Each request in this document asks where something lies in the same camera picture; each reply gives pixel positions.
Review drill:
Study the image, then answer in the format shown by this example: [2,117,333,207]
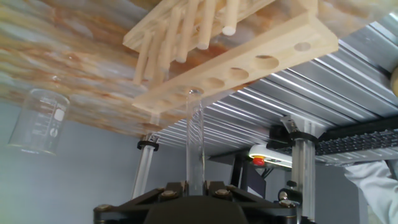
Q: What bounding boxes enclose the aluminium frame beam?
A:
[281,114,318,224]

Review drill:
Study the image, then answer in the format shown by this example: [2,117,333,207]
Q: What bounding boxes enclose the black keyboard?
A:
[315,129,398,156]

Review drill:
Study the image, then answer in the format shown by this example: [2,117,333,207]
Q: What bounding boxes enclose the black knob clamp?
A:
[277,179,303,208]

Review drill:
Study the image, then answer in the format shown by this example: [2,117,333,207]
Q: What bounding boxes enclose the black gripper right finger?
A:
[205,181,299,224]

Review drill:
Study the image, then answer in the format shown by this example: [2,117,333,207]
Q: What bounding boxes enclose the white emergency stop pendant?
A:
[248,143,294,169]

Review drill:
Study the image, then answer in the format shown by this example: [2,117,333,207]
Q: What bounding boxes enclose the white sleeved forearm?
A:
[343,160,398,224]

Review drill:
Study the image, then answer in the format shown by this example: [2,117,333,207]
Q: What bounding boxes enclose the metal pole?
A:
[131,133,160,200]

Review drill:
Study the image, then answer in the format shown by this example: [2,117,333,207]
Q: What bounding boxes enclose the dark rectangular box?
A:
[241,161,267,199]

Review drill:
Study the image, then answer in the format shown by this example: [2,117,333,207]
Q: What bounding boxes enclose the clear glass beaker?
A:
[7,88,71,156]

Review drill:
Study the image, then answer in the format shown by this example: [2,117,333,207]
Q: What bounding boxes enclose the orange marble pattern mat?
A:
[0,0,398,139]

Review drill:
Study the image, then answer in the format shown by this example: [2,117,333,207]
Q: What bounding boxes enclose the clear glass test tube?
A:
[185,89,206,197]

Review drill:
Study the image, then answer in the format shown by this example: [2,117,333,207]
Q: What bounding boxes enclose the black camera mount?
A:
[267,124,320,149]

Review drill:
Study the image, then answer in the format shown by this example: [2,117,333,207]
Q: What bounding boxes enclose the wooden test tube rack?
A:
[123,0,340,116]

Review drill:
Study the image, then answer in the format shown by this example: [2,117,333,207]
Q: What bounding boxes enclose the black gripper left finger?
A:
[92,181,188,224]

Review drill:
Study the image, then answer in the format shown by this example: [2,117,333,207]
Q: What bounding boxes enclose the wooden pole stand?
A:
[390,67,398,97]

